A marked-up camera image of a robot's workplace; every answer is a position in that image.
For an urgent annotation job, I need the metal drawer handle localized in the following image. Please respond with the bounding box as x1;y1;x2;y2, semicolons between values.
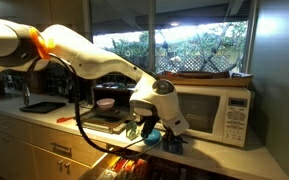
50;142;73;155

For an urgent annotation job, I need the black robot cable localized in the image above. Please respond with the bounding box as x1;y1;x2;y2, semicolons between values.
23;54;163;159

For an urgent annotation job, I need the white microwave oven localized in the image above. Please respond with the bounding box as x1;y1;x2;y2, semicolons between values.
153;84;253;148

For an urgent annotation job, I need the wooden base cabinet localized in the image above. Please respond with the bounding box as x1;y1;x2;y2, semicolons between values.
0;108;118;180

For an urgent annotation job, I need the black baking tray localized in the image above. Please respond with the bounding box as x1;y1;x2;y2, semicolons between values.
19;101;67;114

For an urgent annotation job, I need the pink bowl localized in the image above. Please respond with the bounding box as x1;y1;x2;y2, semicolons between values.
96;97;116;110

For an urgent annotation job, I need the open wooden drawer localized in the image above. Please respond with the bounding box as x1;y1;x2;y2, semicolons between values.
78;151;238;180

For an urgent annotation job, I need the steel faucet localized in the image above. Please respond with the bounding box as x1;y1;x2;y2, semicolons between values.
22;71;32;108

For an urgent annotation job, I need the wooden serving tray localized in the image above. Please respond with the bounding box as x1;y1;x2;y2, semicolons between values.
157;70;254;88

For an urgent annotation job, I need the grey window frame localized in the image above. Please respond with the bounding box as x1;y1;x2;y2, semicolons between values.
83;0;262;75

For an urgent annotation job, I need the small glass jar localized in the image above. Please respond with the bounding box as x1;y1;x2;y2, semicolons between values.
125;120;140;141

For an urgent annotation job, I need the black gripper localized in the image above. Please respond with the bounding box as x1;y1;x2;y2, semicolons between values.
162;128;185;155

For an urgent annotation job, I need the steel toaster oven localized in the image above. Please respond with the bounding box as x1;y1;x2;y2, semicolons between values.
80;84;142;135

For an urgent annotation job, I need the blue bowl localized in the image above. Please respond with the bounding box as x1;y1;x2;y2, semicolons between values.
143;129;163;147

